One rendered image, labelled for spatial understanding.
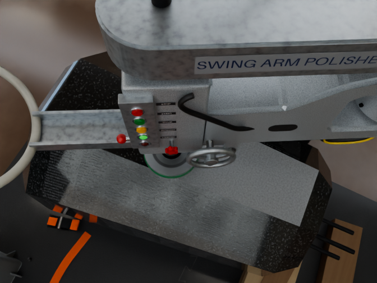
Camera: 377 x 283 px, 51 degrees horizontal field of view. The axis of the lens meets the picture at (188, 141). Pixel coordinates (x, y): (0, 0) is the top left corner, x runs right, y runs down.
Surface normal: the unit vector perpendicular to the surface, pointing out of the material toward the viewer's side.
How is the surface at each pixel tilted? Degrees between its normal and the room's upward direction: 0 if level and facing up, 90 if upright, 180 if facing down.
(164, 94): 90
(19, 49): 0
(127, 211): 45
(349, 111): 0
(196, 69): 90
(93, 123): 2
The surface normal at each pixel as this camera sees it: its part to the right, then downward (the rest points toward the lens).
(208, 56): 0.05, 0.93
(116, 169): -0.25, 0.34
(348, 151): 0.02, -0.37
